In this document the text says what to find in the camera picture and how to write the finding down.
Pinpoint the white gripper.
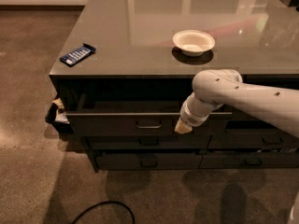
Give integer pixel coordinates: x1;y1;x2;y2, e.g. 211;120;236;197
175;98;209;133

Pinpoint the grey top drawer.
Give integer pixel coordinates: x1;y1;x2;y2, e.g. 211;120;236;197
65;100;233;137

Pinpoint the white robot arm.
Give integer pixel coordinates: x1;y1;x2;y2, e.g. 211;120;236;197
175;69;299;137

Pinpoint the middle left drawer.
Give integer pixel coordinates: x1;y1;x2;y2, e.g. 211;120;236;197
87;134;210;150

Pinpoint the middle right drawer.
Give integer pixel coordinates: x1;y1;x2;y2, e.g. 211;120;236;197
208;129;299;149

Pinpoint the bottom left drawer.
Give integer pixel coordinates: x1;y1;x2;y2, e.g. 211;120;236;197
95;152;202;170

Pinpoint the grey drawer cabinet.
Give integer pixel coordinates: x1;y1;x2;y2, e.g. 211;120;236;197
50;0;299;171

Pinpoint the bottom right drawer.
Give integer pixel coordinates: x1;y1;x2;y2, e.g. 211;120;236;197
200;152;299;169

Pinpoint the white paper bowl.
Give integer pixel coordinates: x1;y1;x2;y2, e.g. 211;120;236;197
173;30;215;57

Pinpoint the dark bin with trash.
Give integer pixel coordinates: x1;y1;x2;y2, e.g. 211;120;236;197
45;98;73;133

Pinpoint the metal drawer handle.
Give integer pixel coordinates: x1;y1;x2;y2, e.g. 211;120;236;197
135;119;162;130

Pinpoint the black floor cable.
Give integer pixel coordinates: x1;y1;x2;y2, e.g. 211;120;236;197
70;200;136;224

